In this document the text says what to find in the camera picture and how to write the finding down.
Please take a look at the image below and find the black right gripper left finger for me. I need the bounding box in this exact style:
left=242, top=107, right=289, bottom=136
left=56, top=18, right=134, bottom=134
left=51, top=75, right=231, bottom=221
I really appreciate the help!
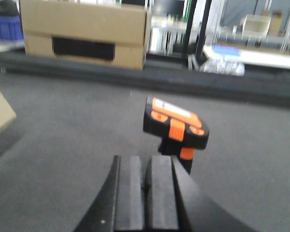
left=74, top=156, right=145, bottom=232

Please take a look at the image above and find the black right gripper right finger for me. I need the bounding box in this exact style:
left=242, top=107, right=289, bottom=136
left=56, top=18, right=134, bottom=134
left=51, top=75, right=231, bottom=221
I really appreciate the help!
left=145, top=155, right=254, bottom=232

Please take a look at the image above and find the orange black barcode scanner gun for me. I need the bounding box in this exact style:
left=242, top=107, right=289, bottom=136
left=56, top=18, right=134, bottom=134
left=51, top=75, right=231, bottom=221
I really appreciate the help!
left=143, top=96, right=209, bottom=174

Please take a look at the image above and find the large printed cardboard box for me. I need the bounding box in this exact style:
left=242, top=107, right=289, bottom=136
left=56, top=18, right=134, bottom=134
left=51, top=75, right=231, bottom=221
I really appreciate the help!
left=20, top=0, right=152, bottom=70

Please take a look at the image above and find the blue tray with plastic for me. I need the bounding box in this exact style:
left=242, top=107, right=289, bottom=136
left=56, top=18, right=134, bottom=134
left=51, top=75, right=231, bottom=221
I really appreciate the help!
left=200, top=45, right=245, bottom=76

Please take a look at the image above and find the dark grey foam step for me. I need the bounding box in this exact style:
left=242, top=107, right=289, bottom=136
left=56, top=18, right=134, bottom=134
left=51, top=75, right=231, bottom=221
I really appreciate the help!
left=0, top=50, right=290, bottom=108

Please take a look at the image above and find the beige plastic container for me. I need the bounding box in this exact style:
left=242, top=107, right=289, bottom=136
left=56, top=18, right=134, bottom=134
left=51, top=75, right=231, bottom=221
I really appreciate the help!
left=241, top=14, right=271, bottom=38

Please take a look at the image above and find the blue plastic bin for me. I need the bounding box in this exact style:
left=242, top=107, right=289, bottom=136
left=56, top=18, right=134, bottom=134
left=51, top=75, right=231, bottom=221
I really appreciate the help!
left=0, top=15, right=24, bottom=42

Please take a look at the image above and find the black bag in bin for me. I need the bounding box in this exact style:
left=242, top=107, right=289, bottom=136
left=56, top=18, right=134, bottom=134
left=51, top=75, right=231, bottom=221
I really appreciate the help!
left=0, top=0, right=19, bottom=16

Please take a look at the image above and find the black metal post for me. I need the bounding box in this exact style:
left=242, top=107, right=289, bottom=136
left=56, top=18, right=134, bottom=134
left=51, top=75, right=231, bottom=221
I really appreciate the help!
left=181, top=0, right=197, bottom=62

